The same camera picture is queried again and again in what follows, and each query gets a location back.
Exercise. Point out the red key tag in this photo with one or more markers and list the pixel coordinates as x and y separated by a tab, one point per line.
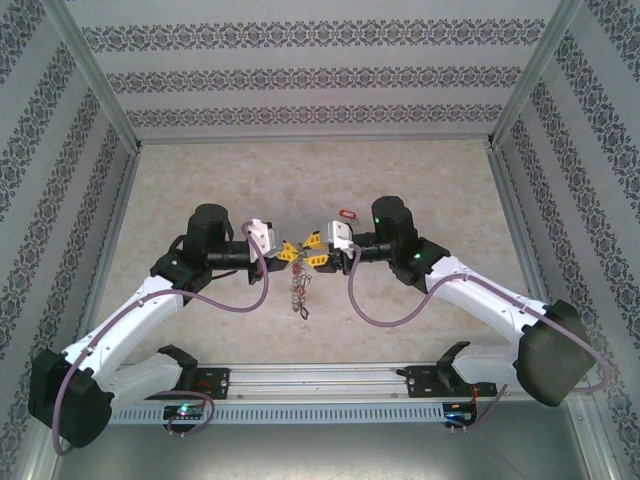
346	213

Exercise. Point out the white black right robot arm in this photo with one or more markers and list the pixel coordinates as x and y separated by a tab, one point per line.
480	295

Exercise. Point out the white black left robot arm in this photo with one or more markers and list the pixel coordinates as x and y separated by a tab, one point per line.
125	320

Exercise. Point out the small controller board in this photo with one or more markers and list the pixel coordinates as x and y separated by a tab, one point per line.
184	411
459	415

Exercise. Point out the grey metal sheet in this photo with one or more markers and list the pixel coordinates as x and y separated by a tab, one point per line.
320	455

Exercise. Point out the aluminium side floor rail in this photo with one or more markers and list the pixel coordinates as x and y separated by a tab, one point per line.
117	225
510	200

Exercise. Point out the aluminium rear floor rail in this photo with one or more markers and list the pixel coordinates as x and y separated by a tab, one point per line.
315	139

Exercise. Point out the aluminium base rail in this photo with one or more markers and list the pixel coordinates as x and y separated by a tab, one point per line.
315	382

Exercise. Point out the aluminium frame post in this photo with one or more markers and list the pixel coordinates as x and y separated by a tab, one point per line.
537	70
95	75

